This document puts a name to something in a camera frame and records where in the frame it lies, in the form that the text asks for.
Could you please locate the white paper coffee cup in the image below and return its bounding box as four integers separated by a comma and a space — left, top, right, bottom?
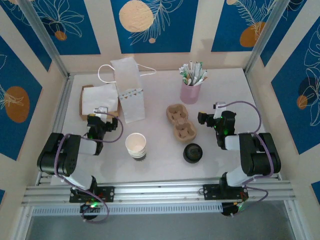
124, 132, 147, 154

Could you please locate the brown cardboard cup carrier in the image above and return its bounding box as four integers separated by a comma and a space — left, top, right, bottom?
166, 103, 197, 145

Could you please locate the white paper bag with handles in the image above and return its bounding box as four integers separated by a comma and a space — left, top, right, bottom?
97, 56, 157, 125

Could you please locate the white napkin stack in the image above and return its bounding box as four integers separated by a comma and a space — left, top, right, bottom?
82, 83, 119, 115

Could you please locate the pink straw holder cup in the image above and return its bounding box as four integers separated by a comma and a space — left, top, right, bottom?
179, 81, 202, 105

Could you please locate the white paper-wrapped straw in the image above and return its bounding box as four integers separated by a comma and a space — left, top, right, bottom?
193, 60, 201, 85
178, 65, 189, 84
189, 60, 196, 85
198, 69, 210, 86
197, 61, 205, 83
184, 62, 193, 85

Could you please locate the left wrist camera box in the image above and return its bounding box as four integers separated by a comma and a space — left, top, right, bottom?
93, 106, 110, 117

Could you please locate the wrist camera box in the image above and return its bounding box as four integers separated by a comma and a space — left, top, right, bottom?
93, 106, 110, 117
212, 101, 227, 112

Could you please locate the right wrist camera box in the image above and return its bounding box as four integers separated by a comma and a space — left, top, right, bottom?
212, 101, 227, 112

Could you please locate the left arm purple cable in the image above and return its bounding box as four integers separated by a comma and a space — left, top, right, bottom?
54, 112, 125, 224

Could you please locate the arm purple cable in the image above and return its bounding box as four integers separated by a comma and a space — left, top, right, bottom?
223, 100, 275, 216
54, 112, 125, 224

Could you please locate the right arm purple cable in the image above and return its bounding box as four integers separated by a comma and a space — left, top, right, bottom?
223, 100, 275, 216

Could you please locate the aluminium table edge rail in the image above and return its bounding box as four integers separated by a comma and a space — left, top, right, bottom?
36, 73, 75, 186

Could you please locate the aluminium frame post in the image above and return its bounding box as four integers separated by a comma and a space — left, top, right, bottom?
18, 0, 70, 78
244, 0, 292, 75

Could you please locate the long aluminium frame rail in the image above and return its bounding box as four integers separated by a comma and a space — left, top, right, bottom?
21, 177, 297, 206

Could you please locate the white slotted cable duct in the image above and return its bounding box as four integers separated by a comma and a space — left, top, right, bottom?
31, 202, 225, 218

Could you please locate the aluminium frame leg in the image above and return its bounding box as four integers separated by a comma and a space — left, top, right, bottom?
13, 206, 35, 240
283, 199, 310, 240

